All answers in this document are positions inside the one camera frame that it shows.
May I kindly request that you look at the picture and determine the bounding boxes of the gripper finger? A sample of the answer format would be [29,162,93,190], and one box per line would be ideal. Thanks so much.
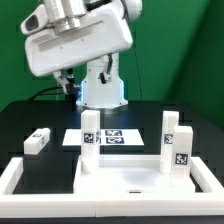
[98,54,113,84]
[53,70,74,95]

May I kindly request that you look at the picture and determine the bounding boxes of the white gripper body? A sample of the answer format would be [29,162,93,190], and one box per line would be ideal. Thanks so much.
[25,6,133,77]

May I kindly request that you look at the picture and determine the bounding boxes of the white desk tabletop tray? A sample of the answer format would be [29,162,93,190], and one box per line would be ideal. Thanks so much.
[73,154,195,194]

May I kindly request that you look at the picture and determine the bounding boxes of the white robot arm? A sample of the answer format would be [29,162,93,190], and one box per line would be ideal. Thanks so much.
[21,0,143,109]

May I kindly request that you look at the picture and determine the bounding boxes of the white U-shaped fence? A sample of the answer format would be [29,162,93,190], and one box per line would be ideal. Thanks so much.
[0,157,224,218]

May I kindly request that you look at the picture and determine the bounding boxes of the black cables on table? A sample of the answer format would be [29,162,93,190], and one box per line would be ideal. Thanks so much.
[27,85,68,102]

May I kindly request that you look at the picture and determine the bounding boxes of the white marker base plate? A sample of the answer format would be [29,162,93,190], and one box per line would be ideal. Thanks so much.
[62,129,144,146]

